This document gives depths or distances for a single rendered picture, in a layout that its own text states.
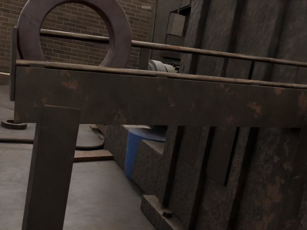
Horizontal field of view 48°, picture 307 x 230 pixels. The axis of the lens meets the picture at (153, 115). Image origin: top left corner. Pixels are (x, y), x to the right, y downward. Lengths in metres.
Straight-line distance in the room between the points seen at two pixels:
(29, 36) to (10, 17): 6.09
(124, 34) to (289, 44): 0.56
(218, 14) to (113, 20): 0.80
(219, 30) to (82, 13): 5.61
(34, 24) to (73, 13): 6.22
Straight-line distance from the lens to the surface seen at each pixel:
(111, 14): 0.59
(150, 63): 2.04
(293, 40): 1.03
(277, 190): 0.87
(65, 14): 6.75
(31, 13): 0.57
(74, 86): 0.56
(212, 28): 1.36
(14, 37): 0.55
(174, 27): 5.12
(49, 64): 0.55
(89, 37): 0.65
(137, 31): 7.12
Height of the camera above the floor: 0.66
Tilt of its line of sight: 8 degrees down
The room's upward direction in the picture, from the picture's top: 11 degrees clockwise
